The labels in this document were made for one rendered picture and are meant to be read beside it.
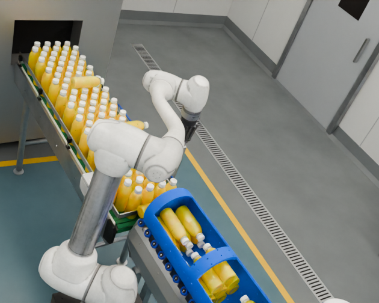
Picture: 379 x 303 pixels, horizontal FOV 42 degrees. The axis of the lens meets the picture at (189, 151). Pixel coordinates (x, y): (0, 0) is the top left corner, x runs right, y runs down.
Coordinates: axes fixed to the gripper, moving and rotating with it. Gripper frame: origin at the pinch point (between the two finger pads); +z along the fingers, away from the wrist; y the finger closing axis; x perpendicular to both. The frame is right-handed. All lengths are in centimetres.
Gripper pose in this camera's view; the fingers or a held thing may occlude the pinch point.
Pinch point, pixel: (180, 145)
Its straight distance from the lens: 240.5
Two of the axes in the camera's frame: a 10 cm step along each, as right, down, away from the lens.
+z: -2.2, 6.7, 7.1
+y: 8.4, -2.4, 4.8
